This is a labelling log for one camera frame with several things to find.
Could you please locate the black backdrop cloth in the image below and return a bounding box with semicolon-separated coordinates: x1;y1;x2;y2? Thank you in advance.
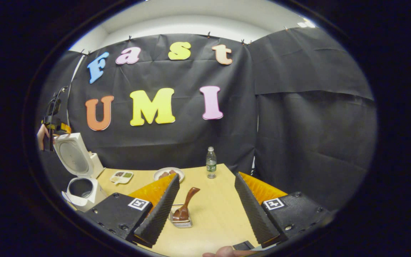
36;27;378;211

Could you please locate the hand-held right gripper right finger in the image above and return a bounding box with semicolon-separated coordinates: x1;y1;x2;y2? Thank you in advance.
235;172;333;248

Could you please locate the white round plate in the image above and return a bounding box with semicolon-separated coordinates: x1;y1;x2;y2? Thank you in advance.
153;167;185;183

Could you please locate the green label water bottle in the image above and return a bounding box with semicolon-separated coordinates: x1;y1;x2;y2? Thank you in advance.
206;146;217;176

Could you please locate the metal chopstick holder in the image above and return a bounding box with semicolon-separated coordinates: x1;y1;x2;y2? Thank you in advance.
169;204;193;228

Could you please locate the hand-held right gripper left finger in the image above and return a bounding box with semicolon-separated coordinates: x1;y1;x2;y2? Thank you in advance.
84;174;180;248

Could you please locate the white rice cooker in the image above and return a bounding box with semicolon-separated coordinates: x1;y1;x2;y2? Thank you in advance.
53;133;108;212

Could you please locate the brown wooden spoon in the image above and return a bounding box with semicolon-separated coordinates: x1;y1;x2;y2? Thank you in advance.
173;187;201;221

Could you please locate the white divided bean dish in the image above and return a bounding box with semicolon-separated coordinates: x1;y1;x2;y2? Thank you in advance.
110;171;134;185

